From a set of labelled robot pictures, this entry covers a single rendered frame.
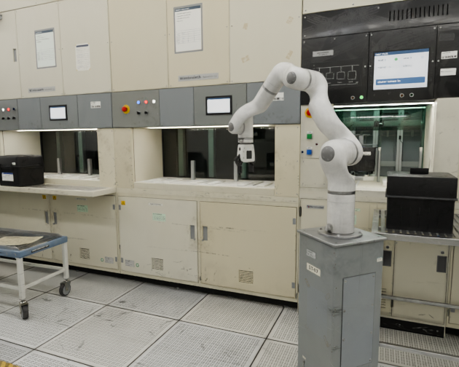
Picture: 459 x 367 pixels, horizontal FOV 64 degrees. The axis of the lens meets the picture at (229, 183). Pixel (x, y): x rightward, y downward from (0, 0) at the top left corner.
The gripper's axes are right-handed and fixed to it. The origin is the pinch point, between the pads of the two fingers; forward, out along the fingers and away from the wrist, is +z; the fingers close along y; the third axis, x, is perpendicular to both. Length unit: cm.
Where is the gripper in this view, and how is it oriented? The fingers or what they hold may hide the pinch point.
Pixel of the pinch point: (245, 170)
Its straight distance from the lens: 206.6
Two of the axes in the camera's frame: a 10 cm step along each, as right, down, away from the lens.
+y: 7.4, -0.9, 6.7
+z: 0.1, 9.9, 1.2
